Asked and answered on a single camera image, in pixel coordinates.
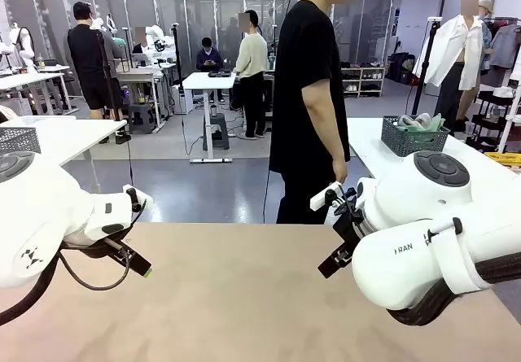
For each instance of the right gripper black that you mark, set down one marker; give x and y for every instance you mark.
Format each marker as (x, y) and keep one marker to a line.
(352, 229)

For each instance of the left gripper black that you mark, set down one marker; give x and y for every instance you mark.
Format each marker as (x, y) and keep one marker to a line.
(93, 245)

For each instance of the grey plastic lattice basket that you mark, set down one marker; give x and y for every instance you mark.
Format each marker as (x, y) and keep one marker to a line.
(411, 142)
(20, 140)

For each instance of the white robot arm on desk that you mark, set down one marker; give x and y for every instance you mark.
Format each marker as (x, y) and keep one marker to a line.
(154, 32)

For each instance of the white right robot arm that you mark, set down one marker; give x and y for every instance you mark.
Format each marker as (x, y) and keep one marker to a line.
(407, 199)

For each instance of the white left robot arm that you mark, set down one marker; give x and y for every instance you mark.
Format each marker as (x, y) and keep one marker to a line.
(40, 199)

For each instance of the person's right forearm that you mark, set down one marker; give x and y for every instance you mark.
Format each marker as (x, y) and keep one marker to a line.
(327, 142)

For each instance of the person's right hand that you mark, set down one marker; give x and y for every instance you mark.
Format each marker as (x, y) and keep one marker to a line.
(341, 171)

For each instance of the black tripod stand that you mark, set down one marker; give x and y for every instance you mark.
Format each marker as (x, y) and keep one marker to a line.
(123, 137)

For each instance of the white side table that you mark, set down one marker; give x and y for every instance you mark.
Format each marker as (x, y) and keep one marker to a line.
(81, 134)

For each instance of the grey step stool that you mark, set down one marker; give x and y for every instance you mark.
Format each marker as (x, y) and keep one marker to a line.
(142, 114)

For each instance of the white computer box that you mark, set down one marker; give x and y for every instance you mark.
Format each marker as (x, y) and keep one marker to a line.
(183, 99)

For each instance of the white shoe rack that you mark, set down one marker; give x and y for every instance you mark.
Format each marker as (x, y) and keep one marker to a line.
(362, 87)

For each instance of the grey robot desk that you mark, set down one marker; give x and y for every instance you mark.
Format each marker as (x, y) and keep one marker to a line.
(138, 75)

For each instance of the white standing desk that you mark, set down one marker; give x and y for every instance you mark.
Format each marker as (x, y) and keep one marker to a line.
(203, 81)

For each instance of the black bags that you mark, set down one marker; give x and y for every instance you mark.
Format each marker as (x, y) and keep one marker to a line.
(401, 67)

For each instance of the person in black T-shirt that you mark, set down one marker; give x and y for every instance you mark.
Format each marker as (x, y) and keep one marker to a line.
(305, 53)

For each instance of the seated person in dark blue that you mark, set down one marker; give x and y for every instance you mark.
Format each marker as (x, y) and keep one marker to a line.
(209, 59)

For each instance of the long white background desk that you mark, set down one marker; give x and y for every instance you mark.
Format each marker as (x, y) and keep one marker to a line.
(24, 78)

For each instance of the person in cream sweater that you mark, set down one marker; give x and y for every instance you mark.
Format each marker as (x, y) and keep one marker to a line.
(252, 57)

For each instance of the yellow drink bottle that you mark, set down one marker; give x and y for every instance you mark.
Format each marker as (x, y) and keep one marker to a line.
(40, 62)

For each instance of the black shelf cart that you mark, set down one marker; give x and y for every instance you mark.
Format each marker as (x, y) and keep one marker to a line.
(488, 105)

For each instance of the mannequin in white shirt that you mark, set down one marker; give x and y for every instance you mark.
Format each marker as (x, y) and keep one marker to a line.
(452, 53)

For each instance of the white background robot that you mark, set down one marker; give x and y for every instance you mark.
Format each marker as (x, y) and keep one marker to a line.
(25, 42)

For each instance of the clothes rack with garments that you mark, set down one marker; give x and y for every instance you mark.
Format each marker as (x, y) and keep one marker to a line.
(504, 44)

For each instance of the mannequin with beige hat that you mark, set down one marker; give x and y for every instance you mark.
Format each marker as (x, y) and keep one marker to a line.
(486, 6)

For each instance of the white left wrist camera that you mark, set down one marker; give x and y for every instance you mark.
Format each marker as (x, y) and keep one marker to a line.
(144, 203)

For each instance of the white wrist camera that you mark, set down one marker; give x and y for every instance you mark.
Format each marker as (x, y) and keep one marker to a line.
(319, 201)
(144, 203)

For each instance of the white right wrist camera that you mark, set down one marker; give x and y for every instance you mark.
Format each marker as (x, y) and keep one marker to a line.
(319, 201)

